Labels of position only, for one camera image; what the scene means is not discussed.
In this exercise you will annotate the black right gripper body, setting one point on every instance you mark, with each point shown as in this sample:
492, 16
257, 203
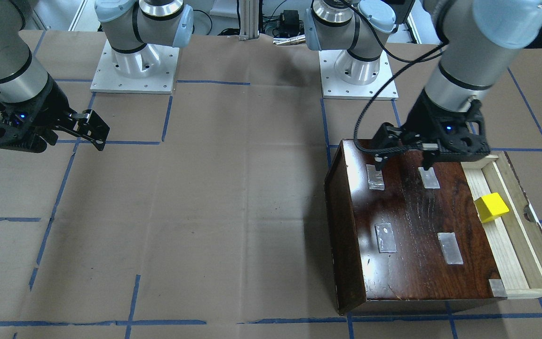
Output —
51, 107

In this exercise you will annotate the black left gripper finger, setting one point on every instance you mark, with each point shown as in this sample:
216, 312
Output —
429, 158
379, 161

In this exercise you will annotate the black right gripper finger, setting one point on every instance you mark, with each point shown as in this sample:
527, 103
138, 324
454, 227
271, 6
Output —
96, 135

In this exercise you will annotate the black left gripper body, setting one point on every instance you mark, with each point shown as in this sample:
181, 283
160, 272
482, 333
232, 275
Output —
422, 118

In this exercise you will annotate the yellow block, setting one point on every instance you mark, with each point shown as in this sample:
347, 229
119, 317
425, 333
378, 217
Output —
490, 207

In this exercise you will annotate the light wood drawer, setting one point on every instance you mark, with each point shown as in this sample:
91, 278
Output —
515, 238

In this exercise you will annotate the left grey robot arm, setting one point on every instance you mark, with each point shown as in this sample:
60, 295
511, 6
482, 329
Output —
480, 38

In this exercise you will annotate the dark wooden drawer cabinet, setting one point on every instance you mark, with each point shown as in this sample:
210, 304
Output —
405, 249

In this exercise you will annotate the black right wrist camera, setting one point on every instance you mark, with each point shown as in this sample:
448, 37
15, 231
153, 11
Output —
17, 131

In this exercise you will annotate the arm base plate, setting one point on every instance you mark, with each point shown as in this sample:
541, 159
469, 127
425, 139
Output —
344, 77
148, 71

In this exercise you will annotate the aluminium frame post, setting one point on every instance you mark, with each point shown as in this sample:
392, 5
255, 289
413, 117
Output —
249, 16

